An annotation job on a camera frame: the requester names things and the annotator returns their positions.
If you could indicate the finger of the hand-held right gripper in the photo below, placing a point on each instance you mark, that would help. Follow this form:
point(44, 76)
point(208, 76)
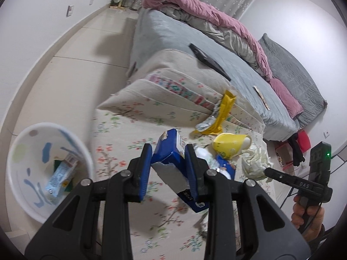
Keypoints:
point(282, 177)

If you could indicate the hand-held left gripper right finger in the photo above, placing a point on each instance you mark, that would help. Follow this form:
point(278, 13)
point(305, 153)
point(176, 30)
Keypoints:
point(191, 168)

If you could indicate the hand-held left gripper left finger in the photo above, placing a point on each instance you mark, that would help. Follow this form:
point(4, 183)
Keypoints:
point(145, 168)

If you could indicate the blue cardboard box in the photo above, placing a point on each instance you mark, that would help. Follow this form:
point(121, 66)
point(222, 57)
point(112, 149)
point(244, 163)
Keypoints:
point(165, 151)

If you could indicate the cream plastic bag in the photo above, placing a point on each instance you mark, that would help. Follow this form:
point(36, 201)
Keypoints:
point(254, 159)

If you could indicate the blue white plastic wrapper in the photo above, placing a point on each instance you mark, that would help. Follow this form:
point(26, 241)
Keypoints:
point(225, 163)

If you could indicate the yellow cup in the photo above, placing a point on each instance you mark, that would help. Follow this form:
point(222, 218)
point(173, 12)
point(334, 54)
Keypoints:
point(227, 143)

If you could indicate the white plastic bin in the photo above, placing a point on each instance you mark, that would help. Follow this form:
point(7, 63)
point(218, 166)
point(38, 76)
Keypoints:
point(27, 168)

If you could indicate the person's right forearm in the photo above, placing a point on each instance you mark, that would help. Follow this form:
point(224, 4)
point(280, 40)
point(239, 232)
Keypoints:
point(321, 238)

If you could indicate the person's right hand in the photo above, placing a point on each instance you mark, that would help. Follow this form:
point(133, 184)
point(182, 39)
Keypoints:
point(314, 227)

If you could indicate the white crumpled tissue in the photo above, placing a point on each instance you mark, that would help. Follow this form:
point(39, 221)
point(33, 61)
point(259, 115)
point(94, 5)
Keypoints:
point(206, 157)

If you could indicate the printed cardboard box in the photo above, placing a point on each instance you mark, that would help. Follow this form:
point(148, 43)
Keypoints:
point(283, 155)

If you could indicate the red black items on floor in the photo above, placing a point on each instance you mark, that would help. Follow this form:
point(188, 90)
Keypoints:
point(296, 154)

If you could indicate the floral folded mattress pad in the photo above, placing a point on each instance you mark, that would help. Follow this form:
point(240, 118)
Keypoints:
point(130, 140)

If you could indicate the red plastic stool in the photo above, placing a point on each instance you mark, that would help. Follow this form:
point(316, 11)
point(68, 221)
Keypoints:
point(304, 140)

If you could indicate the yellow foil snack wrapper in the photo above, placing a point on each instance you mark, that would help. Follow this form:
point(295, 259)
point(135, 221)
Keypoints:
point(225, 108)

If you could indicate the pink pillow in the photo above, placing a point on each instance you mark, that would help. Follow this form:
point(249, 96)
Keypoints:
point(287, 94)

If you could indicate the small printed card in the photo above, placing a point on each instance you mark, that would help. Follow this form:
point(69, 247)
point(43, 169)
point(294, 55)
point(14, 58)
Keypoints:
point(261, 96)

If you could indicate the light blue packet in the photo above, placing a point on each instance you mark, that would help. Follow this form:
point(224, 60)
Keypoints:
point(58, 178)

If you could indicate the green packet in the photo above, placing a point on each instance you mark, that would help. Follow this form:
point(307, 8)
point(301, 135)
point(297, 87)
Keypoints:
point(57, 164)

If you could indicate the grey quilted pillow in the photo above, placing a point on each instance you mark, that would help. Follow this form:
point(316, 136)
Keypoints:
point(292, 65)

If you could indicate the black remote control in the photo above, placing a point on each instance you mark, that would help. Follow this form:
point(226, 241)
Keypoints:
point(206, 58)

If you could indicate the bed with grey sheet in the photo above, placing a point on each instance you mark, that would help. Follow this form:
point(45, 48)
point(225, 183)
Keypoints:
point(168, 35)

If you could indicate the pink duvet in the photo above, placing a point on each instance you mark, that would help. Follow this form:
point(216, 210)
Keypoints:
point(206, 8)

